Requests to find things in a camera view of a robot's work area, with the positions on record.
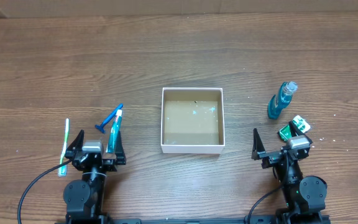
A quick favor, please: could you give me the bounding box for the teal toothpaste tube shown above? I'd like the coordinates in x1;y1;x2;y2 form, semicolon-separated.
106;110;122;154

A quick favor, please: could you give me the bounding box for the white cardboard box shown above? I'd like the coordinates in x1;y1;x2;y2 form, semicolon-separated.
160;87;226;154

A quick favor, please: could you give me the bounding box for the blue mouthwash bottle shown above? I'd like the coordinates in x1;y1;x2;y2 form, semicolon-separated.
267;82;298;119

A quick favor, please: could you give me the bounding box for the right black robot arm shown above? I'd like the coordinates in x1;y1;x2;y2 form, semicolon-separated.
244;121;331;224

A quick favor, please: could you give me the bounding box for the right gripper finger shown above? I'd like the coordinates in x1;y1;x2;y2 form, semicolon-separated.
252;128;265;153
288;121;304;138

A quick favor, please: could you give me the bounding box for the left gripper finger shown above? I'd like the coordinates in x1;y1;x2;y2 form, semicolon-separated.
114;131;125;157
66;129;85;152

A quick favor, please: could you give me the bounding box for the green soap packet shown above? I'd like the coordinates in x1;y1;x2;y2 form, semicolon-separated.
278;115;311;142

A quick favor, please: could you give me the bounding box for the right black cable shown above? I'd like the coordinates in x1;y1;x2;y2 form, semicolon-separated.
246;185;284;224

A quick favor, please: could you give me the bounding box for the left black cable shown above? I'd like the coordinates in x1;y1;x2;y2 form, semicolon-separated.
17;159;73;224

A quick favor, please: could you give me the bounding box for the blue disposable razor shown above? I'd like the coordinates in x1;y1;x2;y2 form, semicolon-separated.
94;103;124;134

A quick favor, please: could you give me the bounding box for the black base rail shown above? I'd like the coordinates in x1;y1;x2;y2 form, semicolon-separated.
56;215;331;224

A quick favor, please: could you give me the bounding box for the green white toothbrush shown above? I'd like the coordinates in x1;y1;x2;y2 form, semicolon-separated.
58;118;70;177

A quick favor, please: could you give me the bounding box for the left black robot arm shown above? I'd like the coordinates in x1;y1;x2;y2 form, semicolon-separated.
63;130;126;223

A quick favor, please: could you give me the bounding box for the black cable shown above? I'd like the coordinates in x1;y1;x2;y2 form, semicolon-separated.
17;159;73;224
246;185;284;224

